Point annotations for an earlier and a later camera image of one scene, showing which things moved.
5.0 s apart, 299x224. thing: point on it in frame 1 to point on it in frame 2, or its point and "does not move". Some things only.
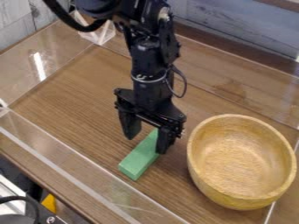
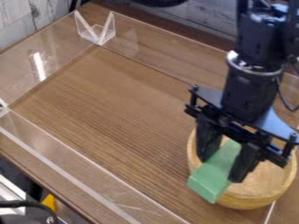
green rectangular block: (142, 157) to (210, 176)
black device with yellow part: (26, 202) does not move
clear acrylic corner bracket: (99, 35) does not move
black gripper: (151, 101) to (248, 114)
